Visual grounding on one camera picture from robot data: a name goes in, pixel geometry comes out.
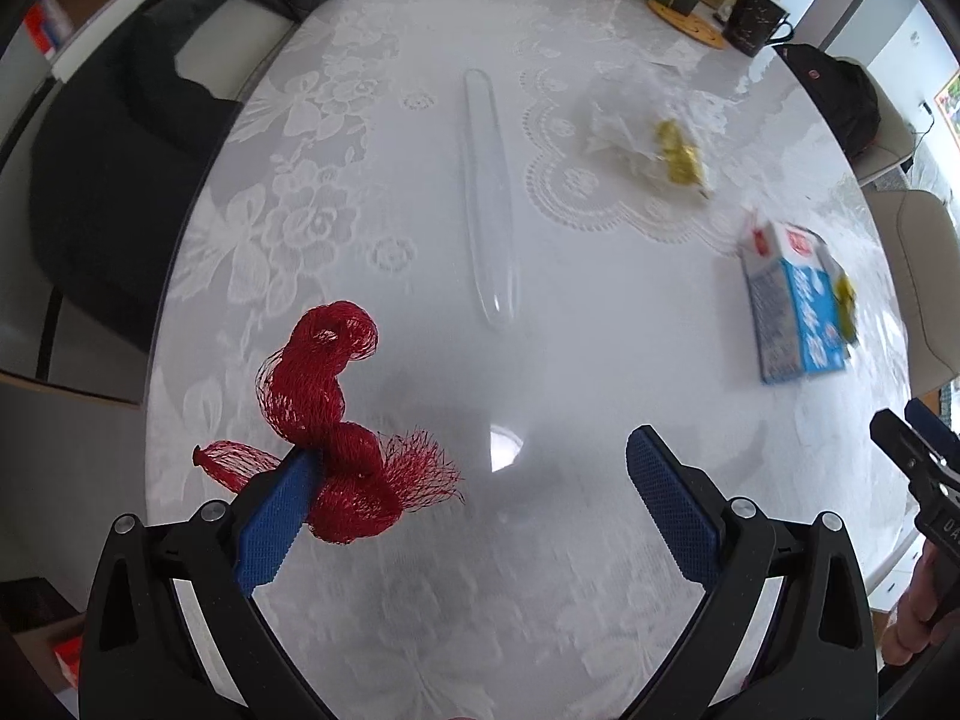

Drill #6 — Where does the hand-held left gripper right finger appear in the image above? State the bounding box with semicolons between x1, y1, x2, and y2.
626;426;878;720

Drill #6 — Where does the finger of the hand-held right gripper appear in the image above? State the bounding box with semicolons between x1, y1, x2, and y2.
870;410;947;500
904;399;960;466

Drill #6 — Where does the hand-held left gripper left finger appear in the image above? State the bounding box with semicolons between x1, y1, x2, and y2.
79;448;325;720

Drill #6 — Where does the red mesh net bag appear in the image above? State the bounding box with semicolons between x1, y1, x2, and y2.
193;301;464;545

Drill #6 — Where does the person's right hand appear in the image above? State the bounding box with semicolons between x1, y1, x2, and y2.
881;540;952;667

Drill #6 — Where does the yellow crumpled wrapper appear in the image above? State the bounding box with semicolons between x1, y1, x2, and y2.
832;274;860;346

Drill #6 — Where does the white lace tablecloth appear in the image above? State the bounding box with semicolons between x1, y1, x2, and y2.
141;0;920;720

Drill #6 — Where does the blue white milk carton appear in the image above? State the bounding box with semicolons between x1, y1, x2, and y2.
739;216;852;385

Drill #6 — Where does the red box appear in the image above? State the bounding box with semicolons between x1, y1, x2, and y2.
52;634;83;691

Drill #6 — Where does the framed landscape painting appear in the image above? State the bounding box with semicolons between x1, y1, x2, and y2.
934;69;960;143

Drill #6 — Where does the clear plastic tube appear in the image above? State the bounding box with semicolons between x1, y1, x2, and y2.
463;69;522;329

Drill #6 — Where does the black backpack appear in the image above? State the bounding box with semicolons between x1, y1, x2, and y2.
772;43;882;158

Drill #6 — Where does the clear bag with gold wrappers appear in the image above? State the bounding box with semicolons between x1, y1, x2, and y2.
585;64;713;200

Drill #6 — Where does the black jacket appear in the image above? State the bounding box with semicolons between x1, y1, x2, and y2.
30;0;346;353

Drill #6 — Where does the black mug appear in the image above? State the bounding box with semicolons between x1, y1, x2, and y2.
721;0;794;57

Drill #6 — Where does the round wooden coaster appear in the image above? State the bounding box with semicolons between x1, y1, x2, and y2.
646;0;727;51

